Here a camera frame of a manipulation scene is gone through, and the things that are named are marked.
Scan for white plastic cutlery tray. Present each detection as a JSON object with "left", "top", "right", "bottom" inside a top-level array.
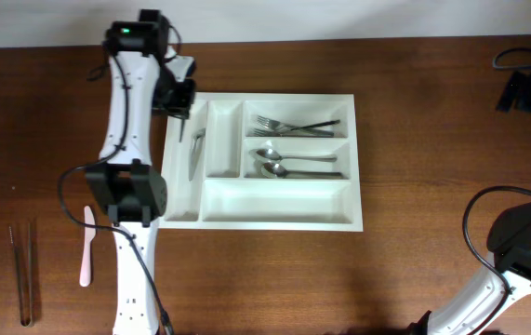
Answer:
[{"left": 160, "top": 93, "right": 363, "bottom": 232}]

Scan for metal tweezers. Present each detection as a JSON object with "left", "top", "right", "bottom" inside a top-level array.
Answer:
[{"left": 8, "top": 222, "right": 34, "bottom": 328}]

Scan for small metal teaspoon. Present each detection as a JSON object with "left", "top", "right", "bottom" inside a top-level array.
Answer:
[
  {"left": 188, "top": 128, "right": 206, "bottom": 181},
  {"left": 179, "top": 119, "right": 186, "bottom": 143}
]

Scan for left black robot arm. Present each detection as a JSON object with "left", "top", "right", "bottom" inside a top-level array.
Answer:
[{"left": 85, "top": 9, "right": 196, "bottom": 335}]

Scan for black camera cable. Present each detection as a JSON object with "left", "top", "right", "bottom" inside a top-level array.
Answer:
[
  {"left": 461, "top": 47, "right": 531, "bottom": 334},
  {"left": 57, "top": 50, "right": 176, "bottom": 335}
]

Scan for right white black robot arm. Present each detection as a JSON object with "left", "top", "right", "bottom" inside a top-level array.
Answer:
[{"left": 406, "top": 186, "right": 531, "bottom": 335}]

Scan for right black camera cable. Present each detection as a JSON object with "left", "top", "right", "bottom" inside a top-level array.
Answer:
[{"left": 461, "top": 47, "right": 531, "bottom": 334}]

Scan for metal tablespoon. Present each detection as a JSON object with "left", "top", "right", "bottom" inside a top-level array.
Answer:
[
  {"left": 250, "top": 148, "right": 338, "bottom": 163},
  {"left": 260, "top": 163, "right": 343, "bottom": 180}
]

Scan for metal fork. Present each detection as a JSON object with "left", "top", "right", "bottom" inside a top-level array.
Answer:
[
  {"left": 247, "top": 128, "right": 334, "bottom": 138},
  {"left": 288, "top": 119, "right": 340, "bottom": 131},
  {"left": 256, "top": 115, "right": 295, "bottom": 132}
]

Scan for white plastic knife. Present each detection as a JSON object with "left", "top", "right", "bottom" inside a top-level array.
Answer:
[{"left": 79, "top": 206, "right": 96, "bottom": 288}]

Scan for left black camera cable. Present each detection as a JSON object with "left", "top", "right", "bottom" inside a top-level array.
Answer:
[{"left": 57, "top": 50, "right": 176, "bottom": 335}]

